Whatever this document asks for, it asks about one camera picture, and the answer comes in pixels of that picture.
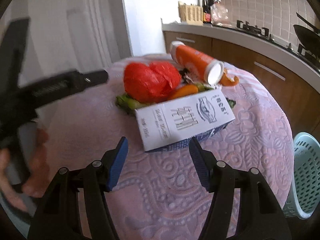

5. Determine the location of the brown kitchen cabinet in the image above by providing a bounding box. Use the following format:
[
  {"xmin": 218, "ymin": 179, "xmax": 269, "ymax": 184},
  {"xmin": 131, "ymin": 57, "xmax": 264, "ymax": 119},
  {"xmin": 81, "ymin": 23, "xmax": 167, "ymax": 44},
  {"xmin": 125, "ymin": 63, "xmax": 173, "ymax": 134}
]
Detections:
[{"xmin": 163, "ymin": 31, "xmax": 319, "ymax": 139}]

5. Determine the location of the dark sauce bottle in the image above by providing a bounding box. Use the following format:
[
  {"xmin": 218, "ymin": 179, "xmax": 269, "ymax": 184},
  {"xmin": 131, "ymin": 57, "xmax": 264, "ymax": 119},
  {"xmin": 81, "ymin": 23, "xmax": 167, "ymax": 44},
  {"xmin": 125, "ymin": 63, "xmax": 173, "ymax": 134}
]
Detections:
[{"xmin": 202, "ymin": 0, "xmax": 211, "ymax": 24}]

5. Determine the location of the person's left hand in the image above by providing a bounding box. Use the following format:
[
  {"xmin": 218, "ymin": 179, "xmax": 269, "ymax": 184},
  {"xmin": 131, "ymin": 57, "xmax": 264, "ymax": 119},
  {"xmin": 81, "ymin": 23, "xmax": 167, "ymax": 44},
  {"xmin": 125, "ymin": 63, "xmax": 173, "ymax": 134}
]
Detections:
[{"xmin": 0, "ymin": 127, "xmax": 51, "ymax": 213}]

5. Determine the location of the orange peel piece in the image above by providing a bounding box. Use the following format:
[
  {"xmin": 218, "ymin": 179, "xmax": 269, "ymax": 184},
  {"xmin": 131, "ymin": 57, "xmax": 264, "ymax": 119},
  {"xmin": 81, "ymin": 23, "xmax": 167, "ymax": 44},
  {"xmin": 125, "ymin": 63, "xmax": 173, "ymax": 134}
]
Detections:
[{"xmin": 219, "ymin": 68, "xmax": 239, "ymax": 87}]

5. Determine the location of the black gas stove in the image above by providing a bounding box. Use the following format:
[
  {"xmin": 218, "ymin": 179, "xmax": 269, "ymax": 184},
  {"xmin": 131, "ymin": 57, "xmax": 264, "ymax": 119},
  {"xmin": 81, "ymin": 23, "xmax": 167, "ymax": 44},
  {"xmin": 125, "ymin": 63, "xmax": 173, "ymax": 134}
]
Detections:
[{"xmin": 215, "ymin": 19, "xmax": 320, "ymax": 74}]

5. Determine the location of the clear plastic bag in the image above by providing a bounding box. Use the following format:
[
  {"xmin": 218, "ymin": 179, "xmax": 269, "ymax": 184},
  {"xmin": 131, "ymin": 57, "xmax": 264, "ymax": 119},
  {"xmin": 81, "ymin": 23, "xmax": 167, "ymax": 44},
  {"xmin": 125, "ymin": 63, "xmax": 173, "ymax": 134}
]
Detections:
[{"xmin": 210, "ymin": 1, "xmax": 232, "ymax": 28}]

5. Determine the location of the orange vegetable with green stem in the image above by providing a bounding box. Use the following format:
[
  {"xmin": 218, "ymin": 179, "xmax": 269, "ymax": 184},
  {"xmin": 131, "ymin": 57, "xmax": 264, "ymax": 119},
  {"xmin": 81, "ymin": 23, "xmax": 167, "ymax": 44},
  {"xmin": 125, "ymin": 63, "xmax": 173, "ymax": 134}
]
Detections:
[{"xmin": 115, "ymin": 83, "xmax": 222, "ymax": 115}]

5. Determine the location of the red plastic bag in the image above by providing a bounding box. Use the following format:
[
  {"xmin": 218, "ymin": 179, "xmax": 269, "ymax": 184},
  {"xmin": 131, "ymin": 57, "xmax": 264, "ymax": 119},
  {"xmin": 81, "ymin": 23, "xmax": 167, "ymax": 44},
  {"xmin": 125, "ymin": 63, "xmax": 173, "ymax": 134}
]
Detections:
[{"xmin": 123, "ymin": 61, "xmax": 182, "ymax": 103}]

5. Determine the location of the white paper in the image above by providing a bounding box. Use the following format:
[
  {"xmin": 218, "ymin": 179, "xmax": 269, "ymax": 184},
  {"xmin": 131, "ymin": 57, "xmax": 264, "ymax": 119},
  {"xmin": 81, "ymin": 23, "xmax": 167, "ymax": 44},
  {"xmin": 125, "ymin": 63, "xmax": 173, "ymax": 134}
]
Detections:
[{"xmin": 179, "ymin": 68, "xmax": 201, "ymax": 85}]

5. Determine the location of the pink patterned tablecloth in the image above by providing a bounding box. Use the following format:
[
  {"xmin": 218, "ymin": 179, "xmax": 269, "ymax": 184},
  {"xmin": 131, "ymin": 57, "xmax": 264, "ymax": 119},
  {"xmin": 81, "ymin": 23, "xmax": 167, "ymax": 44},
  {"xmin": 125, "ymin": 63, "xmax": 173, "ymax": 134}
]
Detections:
[{"xmin": 40, "ymin": 58, "xmax": 293, "ymax": 239}]

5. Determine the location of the large white blue carton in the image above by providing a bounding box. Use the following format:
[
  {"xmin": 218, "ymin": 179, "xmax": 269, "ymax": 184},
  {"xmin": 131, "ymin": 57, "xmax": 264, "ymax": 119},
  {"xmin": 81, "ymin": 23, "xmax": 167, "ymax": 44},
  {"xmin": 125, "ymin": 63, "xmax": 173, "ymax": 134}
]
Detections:
[{"xmin": 136, "ymin": 89, "xmax": 235, "ymax": 152}]

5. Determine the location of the light blue plastic basket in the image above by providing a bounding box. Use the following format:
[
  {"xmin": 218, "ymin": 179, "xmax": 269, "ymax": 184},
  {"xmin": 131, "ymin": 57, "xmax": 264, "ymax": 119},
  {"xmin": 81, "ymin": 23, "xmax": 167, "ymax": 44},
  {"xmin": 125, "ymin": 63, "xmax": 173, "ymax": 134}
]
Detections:
[{"xmin": 283, "ymin": 132, "xmax": 320, "ymax": 219}]

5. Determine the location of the orange cylindrical chip can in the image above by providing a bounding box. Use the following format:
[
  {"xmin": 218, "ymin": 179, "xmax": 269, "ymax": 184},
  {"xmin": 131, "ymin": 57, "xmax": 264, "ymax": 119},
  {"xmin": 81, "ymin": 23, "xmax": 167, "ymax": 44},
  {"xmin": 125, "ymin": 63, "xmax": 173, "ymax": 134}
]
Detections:
[{"xmin": 170, "ymin": 41, "xmax": 224, "ymax": 86}]

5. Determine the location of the black wok pan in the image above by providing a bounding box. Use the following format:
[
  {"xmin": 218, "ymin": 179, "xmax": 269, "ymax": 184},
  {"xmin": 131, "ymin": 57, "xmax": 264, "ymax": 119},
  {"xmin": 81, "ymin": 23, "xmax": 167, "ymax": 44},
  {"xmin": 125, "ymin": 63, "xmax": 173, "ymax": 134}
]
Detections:
[{"xmin": 293, "ymin": 13, "xmax": 320, "ymax": 57}]

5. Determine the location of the beige woven basket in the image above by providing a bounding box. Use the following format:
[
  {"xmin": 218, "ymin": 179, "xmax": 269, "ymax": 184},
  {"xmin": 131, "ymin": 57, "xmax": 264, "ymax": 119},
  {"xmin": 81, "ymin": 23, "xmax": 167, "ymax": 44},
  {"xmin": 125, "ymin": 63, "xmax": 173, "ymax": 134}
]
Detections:
[{"xmin": 178, "ymin": 1, "xmax": 203, "ymax": 25}]

